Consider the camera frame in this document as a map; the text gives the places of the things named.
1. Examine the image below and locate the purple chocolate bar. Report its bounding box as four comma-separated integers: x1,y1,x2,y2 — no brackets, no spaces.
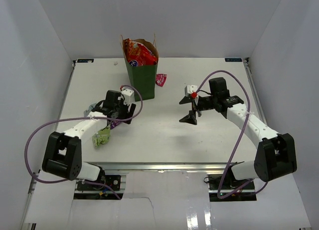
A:
110,121,122,130

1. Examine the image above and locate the small pink snack packet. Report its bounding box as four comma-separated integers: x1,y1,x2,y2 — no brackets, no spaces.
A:
156,74,167,87

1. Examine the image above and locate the large red candy bag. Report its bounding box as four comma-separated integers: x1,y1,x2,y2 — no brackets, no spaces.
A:
122,38,159,67

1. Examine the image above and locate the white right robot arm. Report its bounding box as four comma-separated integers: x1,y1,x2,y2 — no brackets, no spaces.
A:
179,77,297,190

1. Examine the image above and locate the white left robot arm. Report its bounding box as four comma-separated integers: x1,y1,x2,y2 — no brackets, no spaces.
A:
42,88,136,190

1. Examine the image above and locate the brown and green paper bag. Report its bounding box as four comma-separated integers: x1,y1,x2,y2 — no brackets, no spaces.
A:
121,38,158,101

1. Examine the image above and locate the light blue snack packet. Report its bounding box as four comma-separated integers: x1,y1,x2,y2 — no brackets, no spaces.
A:
84,103,97,117

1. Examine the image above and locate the green snack packet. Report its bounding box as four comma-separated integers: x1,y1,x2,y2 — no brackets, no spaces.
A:
92,125,111,148

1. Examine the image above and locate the blue label right corner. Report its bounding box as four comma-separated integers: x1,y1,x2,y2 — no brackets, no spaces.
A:
225,58,242,62

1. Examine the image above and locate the blue label corner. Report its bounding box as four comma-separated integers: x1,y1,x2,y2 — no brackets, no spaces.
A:
77,58,94,63
225,58,242,62

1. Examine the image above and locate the blue label left corner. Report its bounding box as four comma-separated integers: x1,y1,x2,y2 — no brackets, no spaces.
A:
77,58,94,63

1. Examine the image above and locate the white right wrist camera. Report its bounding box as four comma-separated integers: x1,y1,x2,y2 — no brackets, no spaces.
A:
185,85,199,104

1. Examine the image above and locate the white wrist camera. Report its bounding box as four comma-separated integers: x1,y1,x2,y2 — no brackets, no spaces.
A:
120,86,135,106
185,85,199,104

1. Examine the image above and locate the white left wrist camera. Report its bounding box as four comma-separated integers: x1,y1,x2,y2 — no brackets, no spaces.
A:
120,86,135,106

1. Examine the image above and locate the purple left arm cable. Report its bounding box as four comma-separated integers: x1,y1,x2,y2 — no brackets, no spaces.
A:
24,84,144,200

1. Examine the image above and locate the aluminium front rail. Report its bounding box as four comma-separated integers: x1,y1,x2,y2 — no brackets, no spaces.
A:
43,162,284,171

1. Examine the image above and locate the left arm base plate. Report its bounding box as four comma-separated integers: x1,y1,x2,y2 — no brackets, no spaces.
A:
76,174,122,195

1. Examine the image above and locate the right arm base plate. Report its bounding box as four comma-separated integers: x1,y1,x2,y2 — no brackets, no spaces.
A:
203,174,257,202

